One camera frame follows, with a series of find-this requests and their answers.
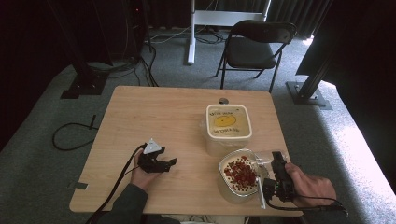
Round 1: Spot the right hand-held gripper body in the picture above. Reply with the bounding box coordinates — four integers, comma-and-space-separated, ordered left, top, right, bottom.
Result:
256, 161, 296, 210

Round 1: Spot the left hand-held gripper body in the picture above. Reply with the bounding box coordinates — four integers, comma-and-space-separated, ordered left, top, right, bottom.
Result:
137, 137, 172, 175

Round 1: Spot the clear plastic cup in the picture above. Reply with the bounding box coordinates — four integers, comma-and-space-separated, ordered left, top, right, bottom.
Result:
247, 148, 290, 179

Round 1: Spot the heap of red dried berries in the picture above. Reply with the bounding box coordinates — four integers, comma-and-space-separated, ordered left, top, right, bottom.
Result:
222, 155, 259, 191

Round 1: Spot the clear plastic bowl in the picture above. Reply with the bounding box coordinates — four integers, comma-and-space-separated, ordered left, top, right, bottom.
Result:
217, 147, 262, 198

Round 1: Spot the person's left hand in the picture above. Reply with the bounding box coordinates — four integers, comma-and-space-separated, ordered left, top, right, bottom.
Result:
130, 148, 163, 191

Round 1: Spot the person's right hand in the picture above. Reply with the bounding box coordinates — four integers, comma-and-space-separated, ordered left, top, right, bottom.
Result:
284, 161, 338, 209

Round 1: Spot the translucent lidded tub yellow label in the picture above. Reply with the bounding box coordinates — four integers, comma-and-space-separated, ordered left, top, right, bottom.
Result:
204, 103, 253, 157

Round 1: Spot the black metal stand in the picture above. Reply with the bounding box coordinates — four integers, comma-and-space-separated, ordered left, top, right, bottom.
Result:
285, 0, 333, 111
46, 0, 110, 100

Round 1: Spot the grey floor tape strip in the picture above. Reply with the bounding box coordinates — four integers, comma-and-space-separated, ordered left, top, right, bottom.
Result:
66, 180, 90, 191

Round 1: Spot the black folding chair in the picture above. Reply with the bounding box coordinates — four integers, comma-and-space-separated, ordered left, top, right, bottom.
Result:
214, 19, 298, 94

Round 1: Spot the dark curtain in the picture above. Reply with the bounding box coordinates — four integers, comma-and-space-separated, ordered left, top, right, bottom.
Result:
267, 0, 332, 39

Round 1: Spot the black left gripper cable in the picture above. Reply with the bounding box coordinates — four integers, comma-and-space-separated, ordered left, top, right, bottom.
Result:
85, 143, 148, 224

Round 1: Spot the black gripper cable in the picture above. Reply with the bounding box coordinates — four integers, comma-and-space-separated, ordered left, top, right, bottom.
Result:
85, 143, 148, 224
264, 194, 349, 217

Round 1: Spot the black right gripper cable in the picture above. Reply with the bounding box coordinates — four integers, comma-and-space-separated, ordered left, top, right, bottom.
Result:
264, 194, 349, 217

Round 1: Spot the bundle of black floor cables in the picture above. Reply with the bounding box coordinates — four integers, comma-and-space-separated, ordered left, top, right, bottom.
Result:
87, 36, 161, 88

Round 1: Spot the black looped floor cable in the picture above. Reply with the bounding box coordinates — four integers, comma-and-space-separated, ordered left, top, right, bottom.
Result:
51, 114, 101, 152

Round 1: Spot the white floor cable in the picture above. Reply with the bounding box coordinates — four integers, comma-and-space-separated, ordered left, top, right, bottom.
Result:
146, 25, 191, 45

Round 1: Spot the white metal desk frame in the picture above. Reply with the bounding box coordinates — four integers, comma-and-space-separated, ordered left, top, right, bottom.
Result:
186, 0, 273, 66

